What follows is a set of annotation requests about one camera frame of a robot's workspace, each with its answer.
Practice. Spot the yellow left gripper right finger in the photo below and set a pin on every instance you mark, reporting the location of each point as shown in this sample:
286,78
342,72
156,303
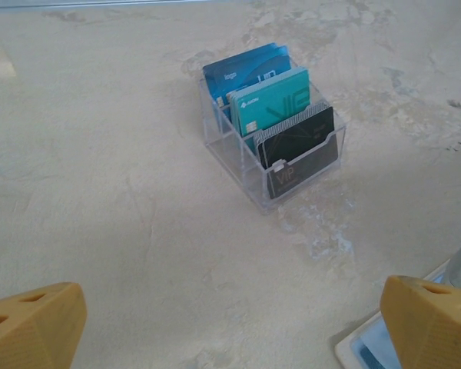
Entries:
430,330

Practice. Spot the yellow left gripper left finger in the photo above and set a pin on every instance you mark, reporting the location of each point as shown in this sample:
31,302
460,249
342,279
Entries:
30,330

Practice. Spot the beige card holder wallet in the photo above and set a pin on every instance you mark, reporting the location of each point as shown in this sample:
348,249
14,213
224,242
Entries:
349,346

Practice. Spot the clear acrylic card organizer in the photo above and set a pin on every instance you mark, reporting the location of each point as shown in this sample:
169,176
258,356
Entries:
230,153

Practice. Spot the black VIP card stack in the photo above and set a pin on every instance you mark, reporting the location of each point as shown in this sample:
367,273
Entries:
299,142

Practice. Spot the teal card stack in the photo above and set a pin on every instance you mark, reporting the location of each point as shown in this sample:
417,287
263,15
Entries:
276,104

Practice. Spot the blue card stack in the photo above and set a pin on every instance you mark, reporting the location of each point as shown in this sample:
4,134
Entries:
246,69

